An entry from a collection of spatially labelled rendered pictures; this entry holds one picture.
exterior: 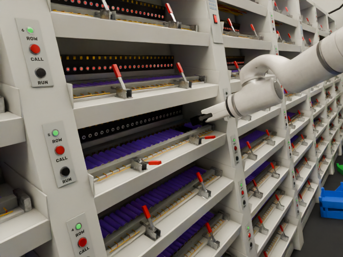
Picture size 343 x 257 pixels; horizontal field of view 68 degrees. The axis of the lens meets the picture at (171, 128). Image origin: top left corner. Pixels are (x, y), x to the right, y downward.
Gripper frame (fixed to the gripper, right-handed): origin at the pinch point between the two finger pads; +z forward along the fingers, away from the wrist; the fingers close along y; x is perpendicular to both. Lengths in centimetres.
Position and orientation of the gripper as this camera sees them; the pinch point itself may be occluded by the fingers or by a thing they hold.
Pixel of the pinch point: (198, 120)
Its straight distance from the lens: 98.9
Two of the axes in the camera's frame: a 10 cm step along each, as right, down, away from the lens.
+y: -6.3, 2.1, -7.5
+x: 3.4, 9.4, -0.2
